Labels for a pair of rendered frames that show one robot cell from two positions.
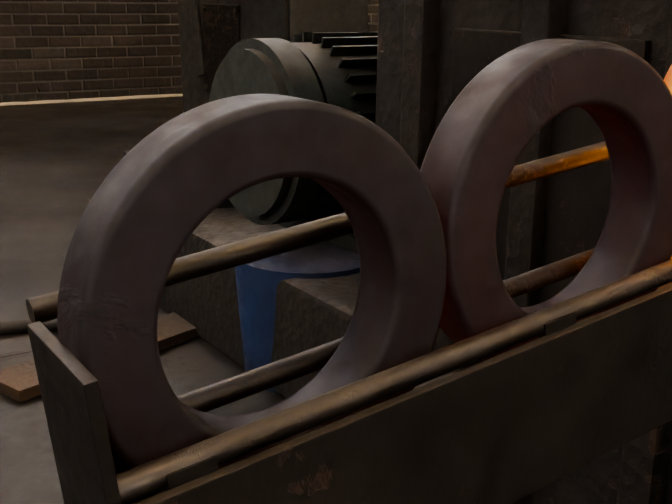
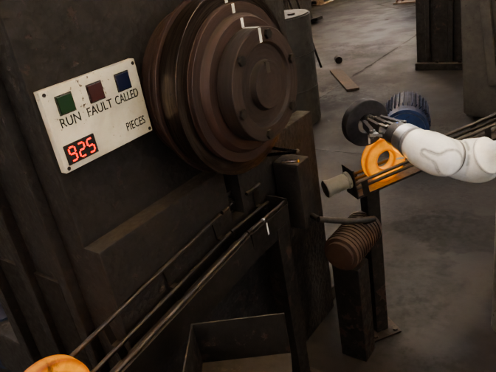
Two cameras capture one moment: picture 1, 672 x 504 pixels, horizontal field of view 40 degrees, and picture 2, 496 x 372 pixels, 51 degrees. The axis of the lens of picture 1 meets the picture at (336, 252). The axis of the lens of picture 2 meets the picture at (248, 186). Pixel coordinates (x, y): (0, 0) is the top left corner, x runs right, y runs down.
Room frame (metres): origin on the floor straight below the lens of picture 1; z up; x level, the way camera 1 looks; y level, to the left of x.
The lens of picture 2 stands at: (-0.29, -0.51, 1.44)
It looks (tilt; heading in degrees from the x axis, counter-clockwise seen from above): 25 degrees down; 344
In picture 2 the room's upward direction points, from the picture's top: 11 degrees counter-clockwise
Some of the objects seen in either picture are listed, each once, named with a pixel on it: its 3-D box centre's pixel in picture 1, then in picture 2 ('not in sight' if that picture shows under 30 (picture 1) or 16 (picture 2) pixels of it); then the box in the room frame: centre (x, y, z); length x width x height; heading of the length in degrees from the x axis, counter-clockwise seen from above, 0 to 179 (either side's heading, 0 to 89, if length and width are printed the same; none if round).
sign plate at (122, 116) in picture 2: not in sight; (99, 113); (0.89, -0.53, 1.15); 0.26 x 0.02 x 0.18; 124
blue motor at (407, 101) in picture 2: not in sight; (406, 119); (2.58, -2.52, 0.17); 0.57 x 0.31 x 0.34; 144
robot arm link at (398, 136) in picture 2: not in sight; (408, 140); (0.87, -1.33, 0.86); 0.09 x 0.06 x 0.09; 89
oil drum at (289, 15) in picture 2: not in sight; (280, 70); (3.68, -2.09, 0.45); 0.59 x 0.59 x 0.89
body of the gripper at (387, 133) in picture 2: not in sight; (393, 132); (0.95, -1.33, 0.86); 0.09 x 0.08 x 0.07; 179
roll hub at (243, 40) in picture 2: not in sight; (261, 84); (0.91, -0.93, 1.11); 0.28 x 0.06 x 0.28; 124
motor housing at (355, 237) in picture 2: not in sight; (358, 287); (1.06, -1.23, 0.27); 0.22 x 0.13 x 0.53; 124
